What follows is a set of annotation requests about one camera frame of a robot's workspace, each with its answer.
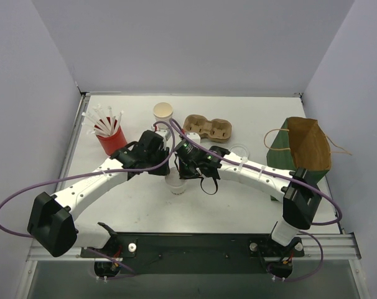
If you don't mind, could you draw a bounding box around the white paper coffee cup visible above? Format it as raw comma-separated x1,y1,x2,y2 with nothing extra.
165,174,187,195

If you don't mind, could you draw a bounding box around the brown pulp cup carrier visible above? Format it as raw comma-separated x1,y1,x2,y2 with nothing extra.
183,115,232,143

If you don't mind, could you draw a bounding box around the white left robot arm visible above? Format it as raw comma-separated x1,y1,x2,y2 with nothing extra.
27,129,172,257

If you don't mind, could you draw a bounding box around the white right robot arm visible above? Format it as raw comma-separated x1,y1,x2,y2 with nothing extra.
175,140,321,247

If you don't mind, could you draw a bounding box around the red straw holder cup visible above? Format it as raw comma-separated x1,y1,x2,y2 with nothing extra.
95,120,128,156

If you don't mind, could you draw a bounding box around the white wrapped straws bundle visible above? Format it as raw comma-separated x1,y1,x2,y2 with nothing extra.
81,104,124,138

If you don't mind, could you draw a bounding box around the flat white plastic lid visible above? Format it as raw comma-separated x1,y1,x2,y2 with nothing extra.
229,144,249,158

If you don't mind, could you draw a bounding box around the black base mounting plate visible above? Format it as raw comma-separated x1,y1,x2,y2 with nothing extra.
80,232,305,274

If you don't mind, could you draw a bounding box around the green brown paper bag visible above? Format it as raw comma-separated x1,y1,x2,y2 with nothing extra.
263,116,353,202

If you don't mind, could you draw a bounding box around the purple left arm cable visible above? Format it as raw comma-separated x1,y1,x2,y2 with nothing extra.
0,120,177,280

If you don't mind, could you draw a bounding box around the aluminium frame rail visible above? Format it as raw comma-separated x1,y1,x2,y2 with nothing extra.
26,233,362,262

